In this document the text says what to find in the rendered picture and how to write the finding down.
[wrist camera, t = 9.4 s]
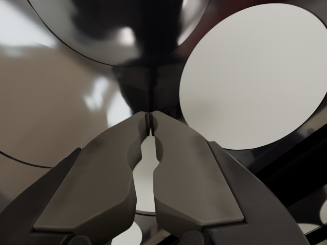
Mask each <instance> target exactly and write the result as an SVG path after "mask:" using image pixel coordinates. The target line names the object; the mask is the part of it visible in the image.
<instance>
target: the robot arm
mask: <svg viewBox="0 0 327 245"><path fill-rule="evenodd" d="M150 128H151V133H152V136H154V137H155V146H156V158H157V160H158V161H159V162H160V163H159V165H158V166H157V167H156V168H155V170H154V172H153V194H154V204H155V213H156V221H157V224H158V226H159V227H160V228H162V229H164V230H165V231H167V232H169V233H170V234H172V235H174V236H176V237H177V238H179V239H180V242H179V244H178V245H310V243H309V242H308V240H307V238H306V237H305V235H304V233H303V232H302V230H301V228H300V227H299V225H298V224H297V222H296V221H295V219H294V218H293V217H292V215H291V214H290V213H289V211H288V210H287V209H286V207H285V206H284V205H283V204H282V203H281V201H280V200H279V199H278V198H277V197H276V196H275V195H274V193H273V192H272V191H271V190H270V189H269V188H268V187H267V186H266V185H265V184H264V183H263V182H262V181H260V180H259V179H258V178H257V177H256V176H255V175H254V174H252V173H251V172H250V171H249V170H248V169H247V168H245V167H244V166H243V165H242V164H241V163H240V162H238V161H237V160H236V159H235V158H234V157H233V156H231V155H230V154H229V153H228V152H227V151H226V150H224V149H223V148H222V147H221V146H220V145H219V144H218V143H216V142H215V141H208V140H207V139H206V138H205V137H204V136H202V135H201V134H200V133H199V132H197V131H196V130H194V129H193V128H191V127H189V126H188V125H186V124H184V123H182V122H180V121H178V120H176V119H174V118H172V117H170V116H168V115H166V114H164V113H162V112H160V111H153V112H150V113H148V112H143V111H140V112H138V113H136V114H134V115H132V116H130V117H129V118H127V119H125V120H123V121H121V122H119V123H118V124H116V125H114V126H112V127H110V128H109V129H107V130H105V131H104V132H102V133H101V134H100V135H98V136H97V137H95V138H94V139H93V140H92V141H90V142H89V143H88V144H87V145H86V146H85V147H77V148H75V149H74V150H73V151H72V152H71V153H69V154H68V155H67V156H66V157H64V158H63V159H62V160H61V161H60V162H59V163H57V164H56V165H55V166H54V167H53V168H51V169H50V170H49V171H48V172H46V173H45V174H44V175H43V176H42V177H40V178H39V179H38V180H37V181H35V182H34V183H33V184H32V185H31V186H29V187H28V188H27V189H26V190H24V191H23V192H22V193H21V194H20V195H19V196H18V197H16V198H15V199H14V200H13V201H12V202H11V203H10V204H9V205H8V206H7V207H6V208H5V209H4V210H3V211H2V212H1V213H0V245H111V243H112V239H113V238H115V237H117V236H118V235H120V234H121V233H123V232H125V231H126V230H128V229H129V228H130V227H131V226H132V224H133V222H134V217H135V211H136V205H137V196H136V190H135V185H134V179H133V173H132V172H133V170H134V168H135V167H136V165H137V164H138V163H139V162H140V161H141V160H142V151H141V144H142V142H143V141H144V140H145V139H146V138H147V136H149V135H150Z"/></svg>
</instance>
